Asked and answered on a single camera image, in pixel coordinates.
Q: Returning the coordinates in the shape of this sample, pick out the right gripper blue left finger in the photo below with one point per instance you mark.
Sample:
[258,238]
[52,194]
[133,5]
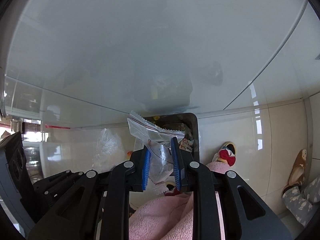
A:
[145,167]

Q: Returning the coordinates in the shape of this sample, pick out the red white slipper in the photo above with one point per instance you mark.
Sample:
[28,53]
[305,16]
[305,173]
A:
[226,154]

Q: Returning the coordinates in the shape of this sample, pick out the grey patterned pajama leg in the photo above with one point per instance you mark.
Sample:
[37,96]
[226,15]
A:
[302,204]

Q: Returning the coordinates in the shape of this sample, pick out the brown slipper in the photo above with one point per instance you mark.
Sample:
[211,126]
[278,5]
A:
[297,175]

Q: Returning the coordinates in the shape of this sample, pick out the clear zip plastic bag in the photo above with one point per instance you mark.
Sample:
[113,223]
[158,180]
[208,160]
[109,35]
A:
[157,140]

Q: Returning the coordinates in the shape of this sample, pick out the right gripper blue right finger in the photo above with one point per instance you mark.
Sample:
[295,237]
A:
[176,161]

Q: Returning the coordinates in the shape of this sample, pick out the clear plastic wrap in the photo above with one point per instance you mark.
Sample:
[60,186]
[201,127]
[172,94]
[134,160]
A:
[109,153]

